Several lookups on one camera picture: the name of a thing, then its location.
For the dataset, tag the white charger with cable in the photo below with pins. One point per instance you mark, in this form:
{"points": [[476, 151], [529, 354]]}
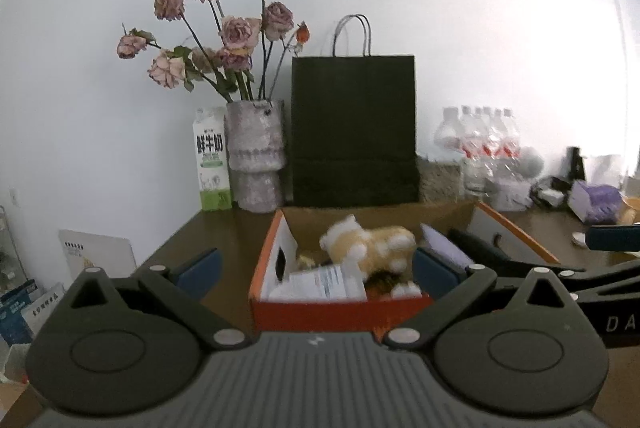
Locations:
{"points": [[550, 192]]}

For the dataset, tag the purple cloth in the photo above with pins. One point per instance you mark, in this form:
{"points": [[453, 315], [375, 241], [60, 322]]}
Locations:
{"points": [[444, 249]]}

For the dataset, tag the pack of water bottles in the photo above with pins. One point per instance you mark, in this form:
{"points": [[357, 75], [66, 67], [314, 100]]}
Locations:
{"points": [[489, 142]]}

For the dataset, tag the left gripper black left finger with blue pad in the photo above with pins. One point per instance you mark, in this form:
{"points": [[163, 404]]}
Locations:
{"points": [[118, 346]]}

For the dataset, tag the black pump bottle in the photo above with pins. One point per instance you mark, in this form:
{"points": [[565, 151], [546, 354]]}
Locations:
{"points": [[575, 167]]}

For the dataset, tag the dried pink rose bouquet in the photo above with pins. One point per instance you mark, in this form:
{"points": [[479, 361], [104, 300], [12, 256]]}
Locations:
{"points": [[245, 67]]}

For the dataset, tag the black paper shopping bag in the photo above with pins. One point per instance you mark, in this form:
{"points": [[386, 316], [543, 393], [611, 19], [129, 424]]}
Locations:
{"points": [[353, 125]]}

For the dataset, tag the purple tissue pack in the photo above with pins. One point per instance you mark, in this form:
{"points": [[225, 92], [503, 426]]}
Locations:
{"points": [[594, 204]]}

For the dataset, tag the orange cardboard box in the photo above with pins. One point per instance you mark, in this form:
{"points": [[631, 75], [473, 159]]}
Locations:
{"points": [[295, 229]]}

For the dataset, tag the tan white plush dog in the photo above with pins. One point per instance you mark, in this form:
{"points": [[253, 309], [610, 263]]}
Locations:
{"points": [[376, 250]]}

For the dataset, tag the black pouch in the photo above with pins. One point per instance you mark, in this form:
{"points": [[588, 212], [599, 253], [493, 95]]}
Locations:
{"points": [[477, 249]]}

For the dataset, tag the green white milk carton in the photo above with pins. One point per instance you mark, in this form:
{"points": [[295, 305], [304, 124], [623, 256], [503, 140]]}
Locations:
{"points": [[211, 154]]}

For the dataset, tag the blue white boxes on floor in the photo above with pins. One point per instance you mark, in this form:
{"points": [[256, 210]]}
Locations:
{"points": [[25, 309]]}

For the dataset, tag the small white jar lid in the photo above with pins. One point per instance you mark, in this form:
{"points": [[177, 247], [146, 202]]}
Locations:
{"points": [[579, 239]]}

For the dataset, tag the speckled grey container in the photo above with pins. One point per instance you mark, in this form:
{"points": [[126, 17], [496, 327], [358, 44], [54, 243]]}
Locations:
{"points": [[439, 182]]}

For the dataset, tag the white booklet against wall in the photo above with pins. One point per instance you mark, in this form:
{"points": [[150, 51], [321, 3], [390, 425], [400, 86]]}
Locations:
{"points": [[84, 250]]}

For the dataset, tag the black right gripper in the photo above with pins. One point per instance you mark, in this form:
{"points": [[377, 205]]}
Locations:
{"points": [[608, 297]]}

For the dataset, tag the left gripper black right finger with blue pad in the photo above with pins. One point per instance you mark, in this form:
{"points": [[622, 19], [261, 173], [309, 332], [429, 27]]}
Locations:
{"points": [[488, 345]]}

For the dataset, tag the white labelled plastic bottle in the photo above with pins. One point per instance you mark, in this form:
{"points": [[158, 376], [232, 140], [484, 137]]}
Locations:
{"points": [[329, 283]]}

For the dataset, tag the grey textured vase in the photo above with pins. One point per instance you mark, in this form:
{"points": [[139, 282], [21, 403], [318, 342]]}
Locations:
{"points": [[256, 153]]}

